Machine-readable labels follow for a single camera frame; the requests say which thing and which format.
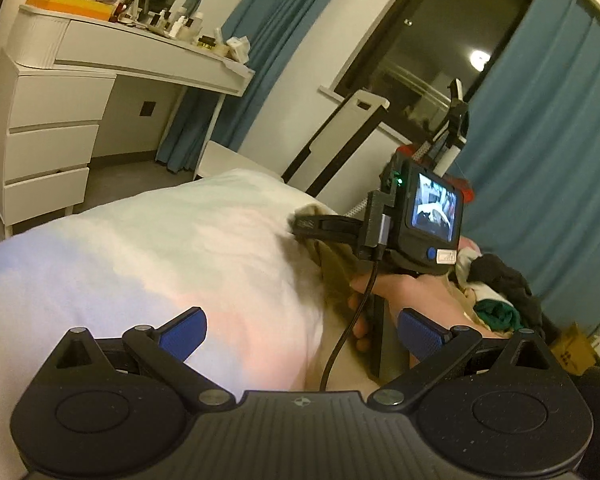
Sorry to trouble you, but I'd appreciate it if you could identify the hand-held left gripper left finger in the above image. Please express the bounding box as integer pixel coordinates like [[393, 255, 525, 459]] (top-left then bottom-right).
[[53, 306, 236, 409]]

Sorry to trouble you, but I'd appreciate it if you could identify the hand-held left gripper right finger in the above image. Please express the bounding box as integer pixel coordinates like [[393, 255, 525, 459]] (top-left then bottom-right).
[[372, 307, 554, 409]]

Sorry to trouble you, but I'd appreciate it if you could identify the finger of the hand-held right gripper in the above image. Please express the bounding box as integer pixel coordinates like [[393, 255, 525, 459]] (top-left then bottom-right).
[[290, 213, 367, 250]]

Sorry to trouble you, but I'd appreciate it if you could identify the olive green garment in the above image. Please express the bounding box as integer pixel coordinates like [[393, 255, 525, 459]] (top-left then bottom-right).
[[292, 202, 377, 322]]

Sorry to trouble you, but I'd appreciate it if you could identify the person's right forearm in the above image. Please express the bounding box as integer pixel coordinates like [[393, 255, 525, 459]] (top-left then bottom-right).
[[447, 296, 490, 334]]

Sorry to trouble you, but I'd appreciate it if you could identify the person's right hand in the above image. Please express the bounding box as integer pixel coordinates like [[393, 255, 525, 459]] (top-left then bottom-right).
[[347, 271, 456, 358]]

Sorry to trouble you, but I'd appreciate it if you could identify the cream white garment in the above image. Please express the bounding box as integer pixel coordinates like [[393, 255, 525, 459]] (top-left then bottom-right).
[[452, 247, 487, 292]]

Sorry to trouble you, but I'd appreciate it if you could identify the white bed duvet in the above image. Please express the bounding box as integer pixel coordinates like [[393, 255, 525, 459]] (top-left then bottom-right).
[[0, 167, 377, 480]]

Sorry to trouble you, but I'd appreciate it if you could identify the dark green garment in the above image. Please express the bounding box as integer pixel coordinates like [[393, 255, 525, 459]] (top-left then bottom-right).
[[474, 300, 524, 334]]

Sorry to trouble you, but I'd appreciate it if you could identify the white and black folded board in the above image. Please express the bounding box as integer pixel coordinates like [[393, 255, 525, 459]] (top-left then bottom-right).
[[280, 89, 392, 197]]

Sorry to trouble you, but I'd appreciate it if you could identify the black garment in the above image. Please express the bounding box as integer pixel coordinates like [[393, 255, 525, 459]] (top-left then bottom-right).
[[467, 253, 545, 332]]

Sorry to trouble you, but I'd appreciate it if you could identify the teal curtain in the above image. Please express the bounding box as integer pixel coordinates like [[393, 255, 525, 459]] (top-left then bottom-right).
[[155, 0, 377, 174], [449, 0, 600, 335]]

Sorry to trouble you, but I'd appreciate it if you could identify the brown cardboard box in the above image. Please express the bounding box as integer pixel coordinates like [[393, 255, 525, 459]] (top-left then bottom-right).
[[550, 322, 599, 377]]

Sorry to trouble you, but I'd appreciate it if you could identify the dark framed window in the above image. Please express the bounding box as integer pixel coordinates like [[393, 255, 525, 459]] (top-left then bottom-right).
[[336, 0, 540, 145]]

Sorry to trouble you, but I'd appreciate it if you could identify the row of cosmetic bottles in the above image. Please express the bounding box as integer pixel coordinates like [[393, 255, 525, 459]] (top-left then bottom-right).
[[142, 6, 208, 40]]

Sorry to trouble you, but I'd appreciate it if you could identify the white dressing table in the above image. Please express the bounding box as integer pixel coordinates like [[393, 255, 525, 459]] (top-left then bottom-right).
[[0, 3, 257, 239]]

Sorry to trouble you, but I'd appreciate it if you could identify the orange storage box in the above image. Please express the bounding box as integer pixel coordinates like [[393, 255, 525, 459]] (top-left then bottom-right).
[[26, 0, 117, 23]]

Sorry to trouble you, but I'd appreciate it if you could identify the white braided cable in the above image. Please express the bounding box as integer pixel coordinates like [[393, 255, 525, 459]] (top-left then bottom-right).
[[347, 143, 432, 219]]

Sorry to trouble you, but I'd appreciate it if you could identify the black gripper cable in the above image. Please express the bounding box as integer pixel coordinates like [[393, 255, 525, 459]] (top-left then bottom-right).
[[319, 258, 381, 392]]

